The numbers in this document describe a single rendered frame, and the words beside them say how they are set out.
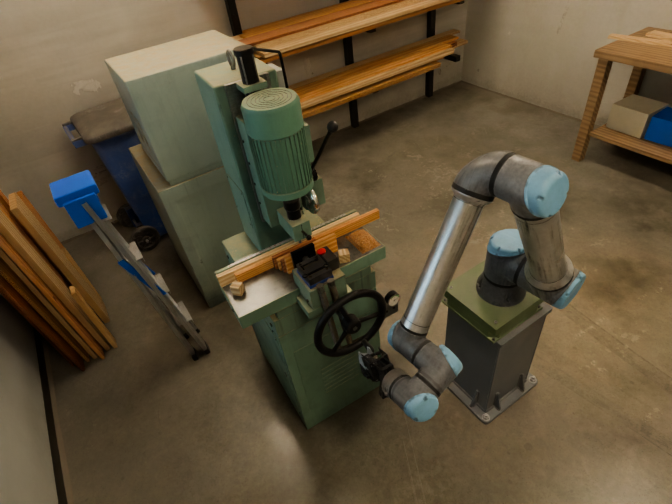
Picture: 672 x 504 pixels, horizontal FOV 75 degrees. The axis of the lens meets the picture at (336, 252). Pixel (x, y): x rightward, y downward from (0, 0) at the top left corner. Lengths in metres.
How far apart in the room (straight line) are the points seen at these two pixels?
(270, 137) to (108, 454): 1.80
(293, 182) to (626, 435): 1.81
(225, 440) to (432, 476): 0.97
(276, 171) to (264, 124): 0.15
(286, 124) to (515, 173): 0.64
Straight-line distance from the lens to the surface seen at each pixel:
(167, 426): 2.50
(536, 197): 1.11
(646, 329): 2.85
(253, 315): 1.53
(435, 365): 1.32
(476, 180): 1.18
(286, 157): 1.36
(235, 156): 1.60
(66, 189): 2.04
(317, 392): 2.05
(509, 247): 1.68
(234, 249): 1.95
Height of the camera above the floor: 1.99
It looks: 41 degrees down
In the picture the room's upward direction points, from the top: 8 degrees counter-clockwise
